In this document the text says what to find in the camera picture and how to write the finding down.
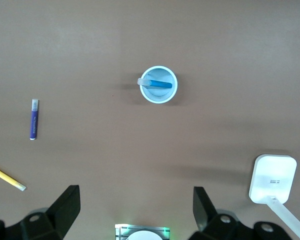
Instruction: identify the translucent blue cup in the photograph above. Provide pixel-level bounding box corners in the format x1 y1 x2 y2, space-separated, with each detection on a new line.
139 65 179 105

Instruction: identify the blue marker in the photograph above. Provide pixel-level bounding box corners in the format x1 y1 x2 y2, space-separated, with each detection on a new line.
137 77 173 89

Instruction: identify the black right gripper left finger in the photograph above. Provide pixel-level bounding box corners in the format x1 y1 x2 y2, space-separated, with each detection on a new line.
0 184 81 240

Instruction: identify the yellow marker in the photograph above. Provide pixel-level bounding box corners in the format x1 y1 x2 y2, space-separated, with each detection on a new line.
0 166 27 192

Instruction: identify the purple marker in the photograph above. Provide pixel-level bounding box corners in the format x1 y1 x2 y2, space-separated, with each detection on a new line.
29 98 40 141

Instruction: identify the brown table cover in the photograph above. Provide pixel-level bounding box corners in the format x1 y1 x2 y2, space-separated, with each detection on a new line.
0 0 300 240

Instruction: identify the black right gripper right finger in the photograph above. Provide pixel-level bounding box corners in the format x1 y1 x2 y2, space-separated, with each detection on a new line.
189 186 291 240

